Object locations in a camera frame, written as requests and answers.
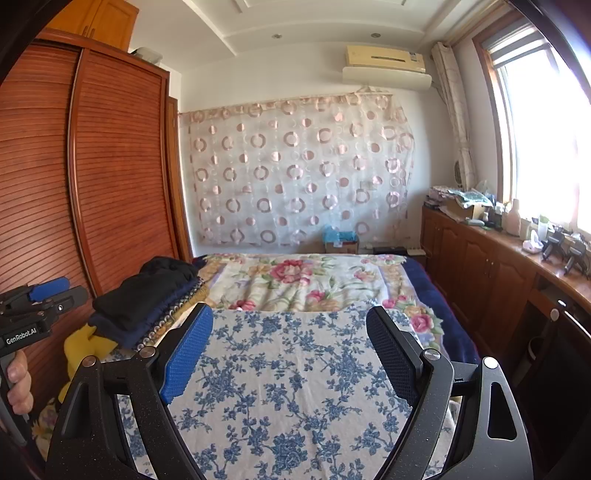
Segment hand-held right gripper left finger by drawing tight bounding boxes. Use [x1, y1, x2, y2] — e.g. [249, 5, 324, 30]
[46, 302, 215, 480]

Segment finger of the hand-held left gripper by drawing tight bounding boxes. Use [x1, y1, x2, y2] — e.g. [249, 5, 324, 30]
[44, 285, 89, 311]
[25, 277, 71, 303]

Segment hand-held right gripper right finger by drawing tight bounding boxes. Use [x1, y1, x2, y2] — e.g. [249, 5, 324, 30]
[366, 305, 532, 480]

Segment black printed t-shirt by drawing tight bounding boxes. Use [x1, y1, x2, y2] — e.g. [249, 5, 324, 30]
[92, 270, 199, 330]

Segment folded navy clothes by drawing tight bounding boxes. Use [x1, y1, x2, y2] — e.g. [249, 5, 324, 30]
[89, 256, 206, 350]

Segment person's left hand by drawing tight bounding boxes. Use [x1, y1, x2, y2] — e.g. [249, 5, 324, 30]
[0, 348, 33, 418]

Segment yellow plush toy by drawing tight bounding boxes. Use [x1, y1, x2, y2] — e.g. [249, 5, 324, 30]
[58, 323, 118, 402]

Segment navy blanket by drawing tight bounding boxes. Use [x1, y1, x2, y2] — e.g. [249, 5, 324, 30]
[402, 256, 481, 365]

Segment yellow flower-print blanket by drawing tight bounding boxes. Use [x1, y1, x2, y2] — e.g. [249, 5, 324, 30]
[28, 397, 63, 462]

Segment blue floral bed sheet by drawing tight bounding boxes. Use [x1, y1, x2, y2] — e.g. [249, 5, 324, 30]
[111, 307, 462, 480]

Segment pink floral quilt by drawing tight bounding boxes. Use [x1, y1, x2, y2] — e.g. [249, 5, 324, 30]
[198, 253, 446, 352]

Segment wooden louvered wardrobe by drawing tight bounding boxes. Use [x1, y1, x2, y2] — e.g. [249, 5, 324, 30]
[0, 0, 195, 416]

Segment wooden cabinet counter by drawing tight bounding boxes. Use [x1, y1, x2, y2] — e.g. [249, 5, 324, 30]
[421, 203, 591, 462]

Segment blue plastic bag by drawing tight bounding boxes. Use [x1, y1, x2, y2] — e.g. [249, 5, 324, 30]
[322, 225, 357, 244]

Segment pile of papers and bags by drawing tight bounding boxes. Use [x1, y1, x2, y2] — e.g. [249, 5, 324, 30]
[425, 182, 497, 217]

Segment white bottle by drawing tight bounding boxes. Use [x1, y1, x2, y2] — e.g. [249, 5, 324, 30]
[503, 198, 522, 237]

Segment spare grey gripper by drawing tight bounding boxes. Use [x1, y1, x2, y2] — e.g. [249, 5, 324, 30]
[562, 237, 589, 277]
[540, 231, 566, 261]

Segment circle-patterned sheer curtain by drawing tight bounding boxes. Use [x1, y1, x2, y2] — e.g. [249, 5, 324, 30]
[179, 90, 415, 245]

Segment beige window curtain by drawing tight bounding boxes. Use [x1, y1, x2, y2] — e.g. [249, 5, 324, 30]
[431, 41, 478, 190]

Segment wooden framed window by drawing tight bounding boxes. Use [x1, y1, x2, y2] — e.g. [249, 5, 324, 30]
[473, 14, 591, 241]

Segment wall air conditioner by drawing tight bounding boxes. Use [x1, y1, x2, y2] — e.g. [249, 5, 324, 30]
[342, 45, 434, 88]

